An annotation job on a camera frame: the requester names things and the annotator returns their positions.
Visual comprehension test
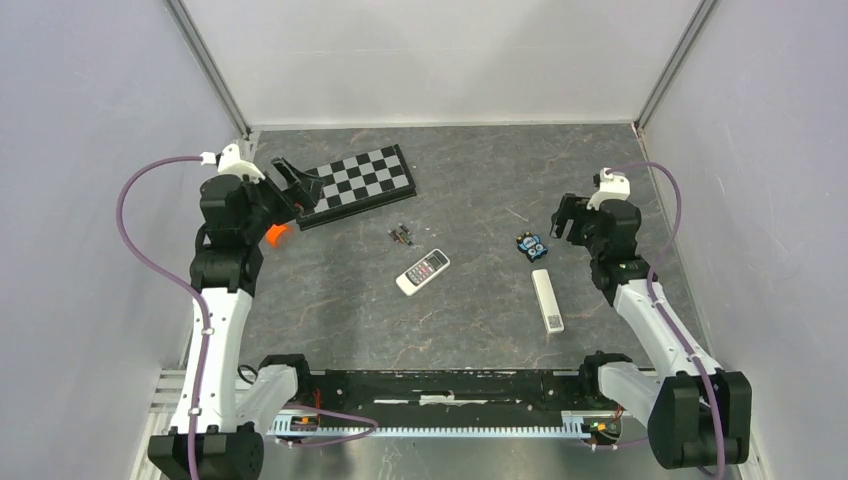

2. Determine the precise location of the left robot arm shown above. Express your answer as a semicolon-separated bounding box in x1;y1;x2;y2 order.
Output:
147;157;322;479

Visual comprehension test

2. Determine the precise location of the orange plastic cup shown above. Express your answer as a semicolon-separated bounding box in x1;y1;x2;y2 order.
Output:
265;224;293;248

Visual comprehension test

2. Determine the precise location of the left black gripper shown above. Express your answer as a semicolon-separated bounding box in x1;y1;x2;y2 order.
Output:
241;156;324;241

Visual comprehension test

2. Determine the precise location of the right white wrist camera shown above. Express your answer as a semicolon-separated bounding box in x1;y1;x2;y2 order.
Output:
587;168;631;210

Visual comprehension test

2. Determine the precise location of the slim white remote control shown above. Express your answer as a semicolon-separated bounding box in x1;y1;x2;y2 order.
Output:
531;269;565;334

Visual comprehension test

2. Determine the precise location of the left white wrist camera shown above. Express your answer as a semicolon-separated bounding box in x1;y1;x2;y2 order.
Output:
200;143;265;183

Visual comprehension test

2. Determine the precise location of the white remote with buttons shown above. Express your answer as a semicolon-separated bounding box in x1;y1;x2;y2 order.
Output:
395;249;451;297

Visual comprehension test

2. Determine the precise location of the white toothed cable duct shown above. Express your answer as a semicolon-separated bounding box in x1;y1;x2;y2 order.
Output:
267;410;623;440

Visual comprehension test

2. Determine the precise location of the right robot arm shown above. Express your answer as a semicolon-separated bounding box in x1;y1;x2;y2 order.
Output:
551;193;752;469

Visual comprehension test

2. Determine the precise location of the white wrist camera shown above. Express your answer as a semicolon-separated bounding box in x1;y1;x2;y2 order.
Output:
587;168;631;210
200;143;265;183

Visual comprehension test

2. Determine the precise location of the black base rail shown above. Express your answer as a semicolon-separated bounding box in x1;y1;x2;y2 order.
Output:
293;369;618;429

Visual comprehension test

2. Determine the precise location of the black white chessboard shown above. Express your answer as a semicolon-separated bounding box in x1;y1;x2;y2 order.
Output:
296;144;417;231

